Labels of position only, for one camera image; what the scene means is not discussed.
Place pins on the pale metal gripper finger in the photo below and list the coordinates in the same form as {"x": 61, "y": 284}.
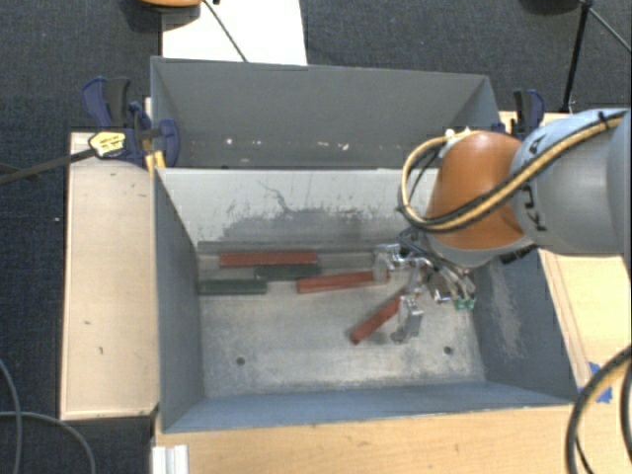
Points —
{"x": 382, "y": 264}
{"x": 411, "y": 319}

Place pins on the red-brown flat block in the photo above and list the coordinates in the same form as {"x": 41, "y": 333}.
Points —
{"x": 269, "y": 259}
{"x": 372, "y": 323}
{"x": 336, "y": 282}

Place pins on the dark green flat block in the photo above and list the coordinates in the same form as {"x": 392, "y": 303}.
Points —
{"x": 232, "y": 287}
{"x": 289, "y": 272}

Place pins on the grey metal bin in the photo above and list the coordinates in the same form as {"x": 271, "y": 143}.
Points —
{"x": 321, "y": 353}

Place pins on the pale wood flat board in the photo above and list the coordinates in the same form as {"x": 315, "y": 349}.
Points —
{"x": 111, "y": 289}

